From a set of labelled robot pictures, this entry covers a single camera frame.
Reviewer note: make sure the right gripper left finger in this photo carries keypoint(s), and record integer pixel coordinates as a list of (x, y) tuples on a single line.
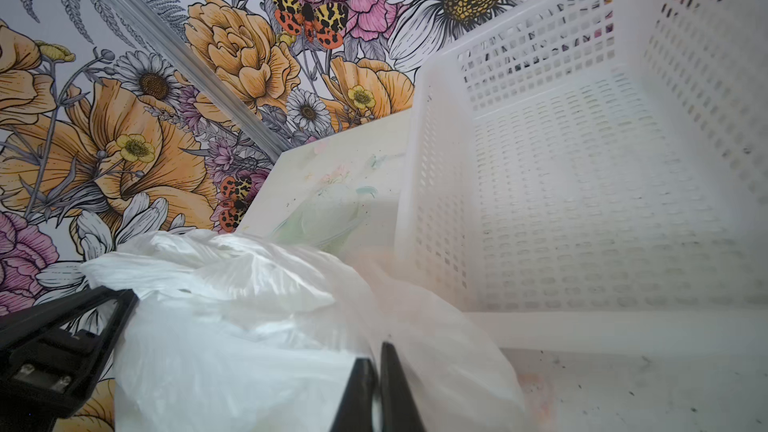
[(355, 410)]

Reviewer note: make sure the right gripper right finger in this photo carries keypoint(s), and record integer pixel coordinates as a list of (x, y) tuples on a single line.
[(399, 409)]

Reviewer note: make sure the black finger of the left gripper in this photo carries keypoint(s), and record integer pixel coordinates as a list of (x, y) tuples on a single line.
[(47, 372)]

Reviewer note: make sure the translucent white plastic bag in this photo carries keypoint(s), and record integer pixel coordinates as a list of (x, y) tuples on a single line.
[(234, 333)]

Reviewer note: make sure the white plastic mesh basket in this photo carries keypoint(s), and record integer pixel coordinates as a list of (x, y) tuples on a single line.
[(591, 176)]

